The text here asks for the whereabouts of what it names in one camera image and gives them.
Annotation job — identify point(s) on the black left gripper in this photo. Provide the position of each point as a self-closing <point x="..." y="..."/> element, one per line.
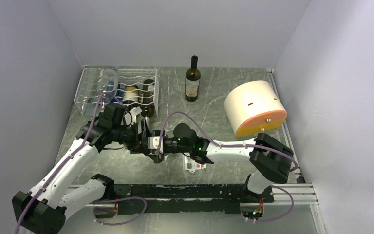
<point x="135" y="146"/>

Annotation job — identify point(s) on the dark bottle silver neck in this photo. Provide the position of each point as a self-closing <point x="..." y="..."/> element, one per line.
<point x="148" y="106"/>

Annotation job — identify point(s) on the white wire wine rack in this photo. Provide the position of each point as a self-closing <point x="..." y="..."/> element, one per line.
<point x="139" y="86"/>

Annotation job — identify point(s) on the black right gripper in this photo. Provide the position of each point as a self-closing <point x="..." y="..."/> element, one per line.
<point x="158" y="159"/>

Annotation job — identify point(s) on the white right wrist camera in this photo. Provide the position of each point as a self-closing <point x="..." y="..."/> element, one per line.
<point x="154" y="143"/>

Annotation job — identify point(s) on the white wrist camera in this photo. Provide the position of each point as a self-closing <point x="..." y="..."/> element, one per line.
<point x="130" y="117"/>
<point x="154" y="143"/>

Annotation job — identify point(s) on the cream cylindrical drum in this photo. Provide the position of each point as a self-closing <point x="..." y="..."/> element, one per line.
<point x="254" y="107"/>

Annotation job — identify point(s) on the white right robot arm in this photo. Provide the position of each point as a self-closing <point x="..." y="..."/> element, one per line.
<point x="272" y="160"/>

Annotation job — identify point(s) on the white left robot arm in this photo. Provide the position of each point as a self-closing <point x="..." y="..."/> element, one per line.
<point x="45" y="208"/>

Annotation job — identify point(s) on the brown bottle gold foil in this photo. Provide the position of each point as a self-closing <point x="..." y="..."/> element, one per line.
<point x="130" y="95"/>

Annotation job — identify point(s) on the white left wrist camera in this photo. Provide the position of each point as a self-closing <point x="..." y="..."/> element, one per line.
<point x="130" y="117"/>

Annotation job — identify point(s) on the aluminium frame rail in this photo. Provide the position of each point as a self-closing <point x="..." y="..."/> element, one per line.
<point x="302" y="194"/>

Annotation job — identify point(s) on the dark green labelled wine bottle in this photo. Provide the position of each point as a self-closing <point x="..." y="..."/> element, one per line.
<point x="192" y="80"/>

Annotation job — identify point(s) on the clear bottle with cork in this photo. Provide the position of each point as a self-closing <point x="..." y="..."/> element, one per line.
<point x="107" y="74"/>

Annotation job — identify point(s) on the blue wine bottle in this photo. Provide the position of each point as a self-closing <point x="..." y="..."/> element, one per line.
<point x="116" y="92"/>

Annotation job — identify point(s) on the printed card package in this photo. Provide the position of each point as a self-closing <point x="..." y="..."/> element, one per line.
<point x="192" y="166"/>

